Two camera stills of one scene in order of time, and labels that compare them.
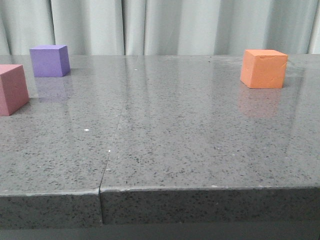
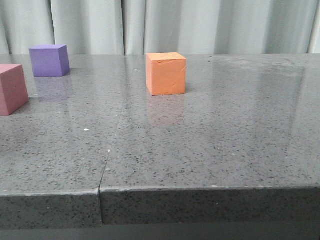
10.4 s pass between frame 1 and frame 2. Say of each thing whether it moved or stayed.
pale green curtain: stayed
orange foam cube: moved
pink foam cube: stayed
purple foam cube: stayed
